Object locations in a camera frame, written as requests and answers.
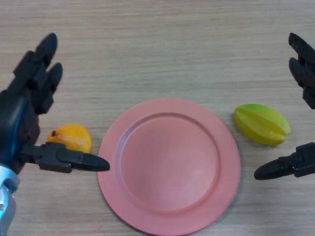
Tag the orange yellow pear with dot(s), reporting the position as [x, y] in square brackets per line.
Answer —
[73, 136]

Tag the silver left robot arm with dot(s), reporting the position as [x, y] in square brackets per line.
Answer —
[6, 201]

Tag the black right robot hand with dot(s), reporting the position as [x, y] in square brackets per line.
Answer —
[305, 162]

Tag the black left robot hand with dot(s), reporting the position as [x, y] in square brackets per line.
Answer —
[19, 118]

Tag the yellow green starfruit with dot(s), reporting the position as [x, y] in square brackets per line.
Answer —
[261, 125]

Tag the pink round plate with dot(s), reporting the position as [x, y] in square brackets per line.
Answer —
[169, 167]

